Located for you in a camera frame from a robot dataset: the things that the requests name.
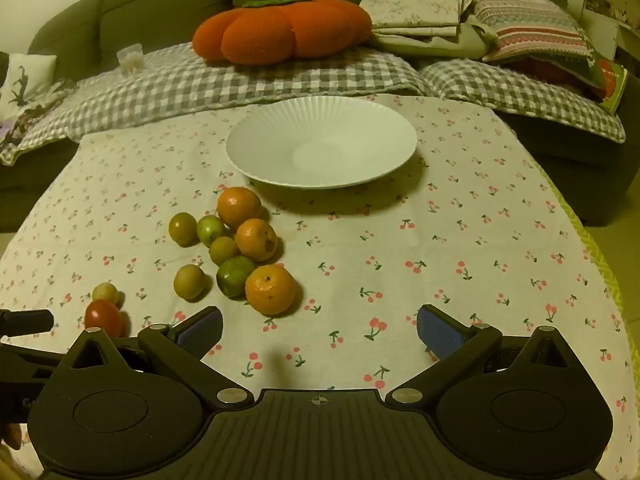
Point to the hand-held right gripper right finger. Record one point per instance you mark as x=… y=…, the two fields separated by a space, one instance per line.
x=435 y=332

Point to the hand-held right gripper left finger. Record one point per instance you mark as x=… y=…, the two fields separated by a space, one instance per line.
x=202 y=332

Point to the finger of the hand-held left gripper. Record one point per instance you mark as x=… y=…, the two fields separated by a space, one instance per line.
x=27 y=321
x=25 y=354

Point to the dark green citrus fruit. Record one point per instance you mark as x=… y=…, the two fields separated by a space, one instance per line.
x=231 y=277

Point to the red tomato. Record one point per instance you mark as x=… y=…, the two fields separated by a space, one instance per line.
x=102 y=316

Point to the orange with stem mark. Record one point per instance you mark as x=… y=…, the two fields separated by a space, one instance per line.
x=270 y=289

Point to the small pale round fruit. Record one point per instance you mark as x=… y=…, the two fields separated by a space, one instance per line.
x=105 y=293

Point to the olive brown round fruit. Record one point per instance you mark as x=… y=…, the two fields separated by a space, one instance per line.
x=182 y=228

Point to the small orange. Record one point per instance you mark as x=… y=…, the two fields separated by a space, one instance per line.
x=256 y=239

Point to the white ribbed plate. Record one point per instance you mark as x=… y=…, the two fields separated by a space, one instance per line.
x=280 y=150

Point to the person's left hand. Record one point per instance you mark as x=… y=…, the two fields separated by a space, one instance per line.
x=11 y=436

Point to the brownish yellow round fruit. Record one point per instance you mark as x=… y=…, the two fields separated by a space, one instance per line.
x=223 y=251

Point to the green round fruit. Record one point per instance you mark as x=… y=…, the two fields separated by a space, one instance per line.
x=209 y=229

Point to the cherry print tablecloth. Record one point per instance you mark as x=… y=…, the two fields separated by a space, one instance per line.
x=375 y=240

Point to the large orange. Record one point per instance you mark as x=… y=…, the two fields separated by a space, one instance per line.
x=239 y=206

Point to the white embroidered pillow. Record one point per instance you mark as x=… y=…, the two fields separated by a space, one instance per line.
x=27 y=80

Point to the grey checked blanket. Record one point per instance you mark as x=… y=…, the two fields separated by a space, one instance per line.
x=200 y=82

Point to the grey checked cushion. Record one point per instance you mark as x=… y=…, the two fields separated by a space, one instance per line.
x=525 y=92

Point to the small clear plastic container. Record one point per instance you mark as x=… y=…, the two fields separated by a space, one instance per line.
x=130 y=57

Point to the red cloth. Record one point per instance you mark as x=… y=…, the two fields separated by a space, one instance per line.
x=542 y=69

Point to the green book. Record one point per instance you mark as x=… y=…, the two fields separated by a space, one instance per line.
x=612 y=85

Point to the orange pumpkin cushion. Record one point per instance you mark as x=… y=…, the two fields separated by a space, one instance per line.
x=270 y=30

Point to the striped patterned blanket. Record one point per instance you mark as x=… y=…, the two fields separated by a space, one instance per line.
x=530 y=25

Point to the folded floral sheet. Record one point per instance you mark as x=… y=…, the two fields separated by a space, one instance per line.
x=415 y=7

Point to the olive green sofa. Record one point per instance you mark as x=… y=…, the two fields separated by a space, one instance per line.
x=150 y=5

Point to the stack of papers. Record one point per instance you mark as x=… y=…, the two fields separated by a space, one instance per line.
x=600 y=5

